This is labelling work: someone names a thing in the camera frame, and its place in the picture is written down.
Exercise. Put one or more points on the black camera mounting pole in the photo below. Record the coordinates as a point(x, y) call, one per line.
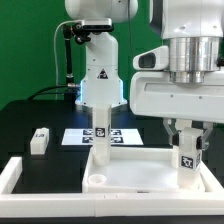
point(69, 53)

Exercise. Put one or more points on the white desk top tray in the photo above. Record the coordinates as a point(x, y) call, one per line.
point(132, 170)

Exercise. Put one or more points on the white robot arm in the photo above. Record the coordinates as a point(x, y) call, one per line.
point(179, 75)

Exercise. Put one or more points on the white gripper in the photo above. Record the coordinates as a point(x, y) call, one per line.
point(153, 94)

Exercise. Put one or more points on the grey camera on mount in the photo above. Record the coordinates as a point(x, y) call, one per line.
point(97, 25)

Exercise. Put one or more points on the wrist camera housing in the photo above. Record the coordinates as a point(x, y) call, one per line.
point(156, 59)

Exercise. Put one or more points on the white U-shaped obstacle frame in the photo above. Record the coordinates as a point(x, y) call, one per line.
point(99, 205)

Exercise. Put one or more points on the fiducial marker sheet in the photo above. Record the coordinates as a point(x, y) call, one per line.
point(85, 137)

